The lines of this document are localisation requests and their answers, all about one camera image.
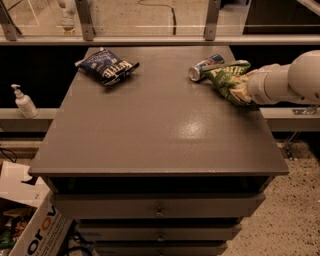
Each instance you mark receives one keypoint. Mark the redbull can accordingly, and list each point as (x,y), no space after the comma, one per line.
(196,72)

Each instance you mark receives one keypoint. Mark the grey drawer cabinet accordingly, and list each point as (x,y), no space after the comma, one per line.
(112,157)

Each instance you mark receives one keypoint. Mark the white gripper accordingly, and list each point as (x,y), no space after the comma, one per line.
(256,87)

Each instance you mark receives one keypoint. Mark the white pump bottle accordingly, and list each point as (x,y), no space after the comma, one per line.
(24,103)

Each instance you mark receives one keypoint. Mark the white cardboard box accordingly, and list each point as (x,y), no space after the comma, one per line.
(30,224)

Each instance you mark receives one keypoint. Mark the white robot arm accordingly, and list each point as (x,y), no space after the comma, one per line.
(298,82)

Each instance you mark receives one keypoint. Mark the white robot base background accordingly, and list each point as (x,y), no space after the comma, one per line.
(68,8)

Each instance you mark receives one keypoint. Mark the grey metal railing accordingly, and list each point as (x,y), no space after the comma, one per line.
(162,22)

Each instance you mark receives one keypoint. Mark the metal bracket on ledge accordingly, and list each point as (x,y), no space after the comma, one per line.
(310,110)

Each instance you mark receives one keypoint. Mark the top drawer knob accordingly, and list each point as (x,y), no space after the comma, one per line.
(159,212)

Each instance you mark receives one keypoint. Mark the green jalapeno chip bag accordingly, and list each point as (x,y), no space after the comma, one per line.
(224,77)

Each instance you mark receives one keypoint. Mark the blue kettle chip bag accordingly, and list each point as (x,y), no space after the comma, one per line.
(106,67)

